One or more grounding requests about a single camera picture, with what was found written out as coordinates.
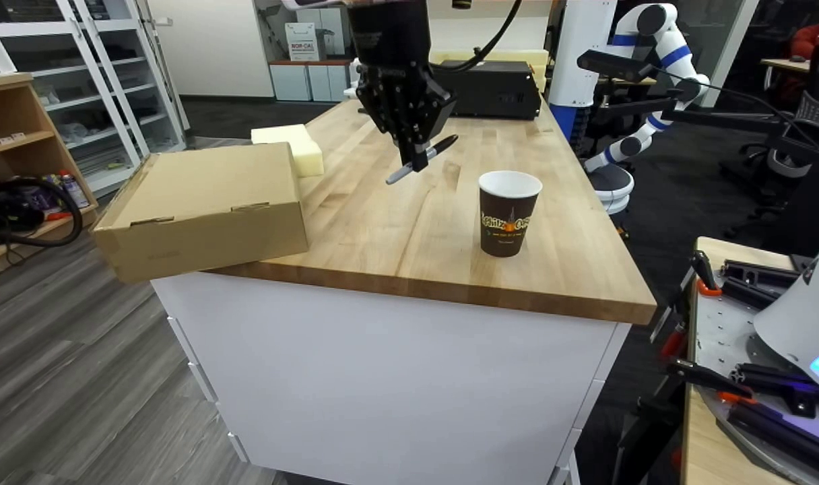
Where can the wooden shelf unit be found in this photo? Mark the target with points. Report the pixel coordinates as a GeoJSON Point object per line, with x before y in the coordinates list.
{"type": "Point", "coordinates": [20, 136]}

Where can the white table base cabinet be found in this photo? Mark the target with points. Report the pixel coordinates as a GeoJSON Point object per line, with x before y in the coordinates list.
{"type": "Point", "coordinates": [393, 386]}

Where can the white glass door cabinets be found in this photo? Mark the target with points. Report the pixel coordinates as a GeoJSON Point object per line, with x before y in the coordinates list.
{"type": "Point", "coordinates": [96, 89]}

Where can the black equipment case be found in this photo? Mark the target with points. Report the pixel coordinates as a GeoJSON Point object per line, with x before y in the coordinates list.
{"type": "Point", "coordinates": [491, 89]}

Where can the grey cone lamp shade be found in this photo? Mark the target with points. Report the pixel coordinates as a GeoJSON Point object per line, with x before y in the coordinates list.
{"type": "Point", "coordinates": [805, 305]}

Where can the black swivel chair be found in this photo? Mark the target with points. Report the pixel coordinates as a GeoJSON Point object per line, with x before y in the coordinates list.
{"type": "Point", "coordinates": [789, 136]}

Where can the flat brown cardboard box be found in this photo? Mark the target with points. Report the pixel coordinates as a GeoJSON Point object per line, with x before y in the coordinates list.
{"type": "Point", "coordinates": [204, 211]}

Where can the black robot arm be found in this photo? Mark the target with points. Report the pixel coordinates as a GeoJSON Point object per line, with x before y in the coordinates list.
{"type": "Point", "coordinates": [386, 31]}

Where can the pale yellow foam block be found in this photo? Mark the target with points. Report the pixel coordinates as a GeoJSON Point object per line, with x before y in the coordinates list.
{"type": "Point", "coordinates": [292, 149]}

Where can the white storage bins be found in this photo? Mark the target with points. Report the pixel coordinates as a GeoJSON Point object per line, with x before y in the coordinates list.
{"type": "Point", "coordinates": [309, 83]}

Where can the brown paper coffee cup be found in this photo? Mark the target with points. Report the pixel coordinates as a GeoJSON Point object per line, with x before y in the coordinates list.
{"type": "Point", "coordinates": [507, 217]}

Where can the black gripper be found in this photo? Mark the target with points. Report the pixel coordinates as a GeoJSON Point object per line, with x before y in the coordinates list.
{"type": "Point", "coordinates": [401, 99]}

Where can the person in red shirt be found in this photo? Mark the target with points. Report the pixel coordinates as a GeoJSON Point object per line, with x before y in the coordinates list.
{"type": "Point", "coordinates": [814, 39]}

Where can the white and blue robot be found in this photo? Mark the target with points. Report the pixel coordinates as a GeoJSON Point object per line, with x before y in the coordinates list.
{"type": "Point", "coordinates": [647, 89]}

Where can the small wooden side table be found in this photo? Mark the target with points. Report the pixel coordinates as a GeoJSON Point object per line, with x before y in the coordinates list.
{"type": "Point", "coordinates": [723, 359]}

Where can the black and grey marker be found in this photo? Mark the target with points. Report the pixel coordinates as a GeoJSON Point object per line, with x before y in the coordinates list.
{"type": "Point", "coordinates": [440, 146]}

